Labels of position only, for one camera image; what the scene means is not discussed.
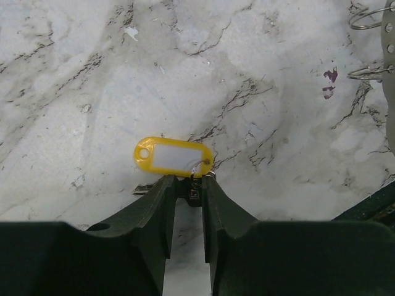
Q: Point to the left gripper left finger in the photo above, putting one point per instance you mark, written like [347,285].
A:
[123,255]

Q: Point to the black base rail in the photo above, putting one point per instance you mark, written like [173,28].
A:
[378,207]

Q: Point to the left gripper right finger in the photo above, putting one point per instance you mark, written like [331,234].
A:
[251,257]

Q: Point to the yellow key tag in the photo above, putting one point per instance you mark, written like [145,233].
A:
[173,157]

